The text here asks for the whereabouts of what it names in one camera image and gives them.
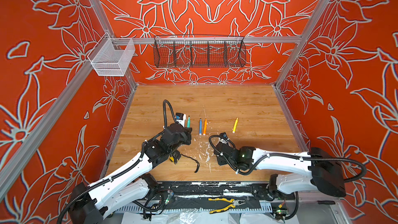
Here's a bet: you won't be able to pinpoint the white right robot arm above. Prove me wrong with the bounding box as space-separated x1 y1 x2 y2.
208 133 367 198

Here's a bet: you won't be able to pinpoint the white wire mesh basket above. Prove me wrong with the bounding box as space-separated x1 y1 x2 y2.
88 33 136 77

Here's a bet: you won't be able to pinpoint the blue marker pen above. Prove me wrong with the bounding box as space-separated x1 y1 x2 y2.
199 118 203 135

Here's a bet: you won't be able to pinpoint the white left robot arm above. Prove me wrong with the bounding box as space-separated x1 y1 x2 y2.
57 123 192 224

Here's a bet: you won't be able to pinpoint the black wire wall basket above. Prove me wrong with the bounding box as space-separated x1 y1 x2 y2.
153 34 247 68

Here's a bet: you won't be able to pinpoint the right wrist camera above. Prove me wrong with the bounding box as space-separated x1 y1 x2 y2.
219 132 229 144

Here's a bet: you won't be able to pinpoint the green marker pen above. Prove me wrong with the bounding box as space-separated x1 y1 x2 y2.
187 116 191 128

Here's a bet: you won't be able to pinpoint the yellow black pliers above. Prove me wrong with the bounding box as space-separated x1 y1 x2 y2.
207 197 246 215

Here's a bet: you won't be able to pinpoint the orange marker pen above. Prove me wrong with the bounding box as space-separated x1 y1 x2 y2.
202 118 207 135

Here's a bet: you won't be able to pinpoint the yellow highlighter pen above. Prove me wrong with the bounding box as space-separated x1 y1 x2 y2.
232 118 239 133

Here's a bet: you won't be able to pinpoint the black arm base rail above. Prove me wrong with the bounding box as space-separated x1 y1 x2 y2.
146 181 282 201

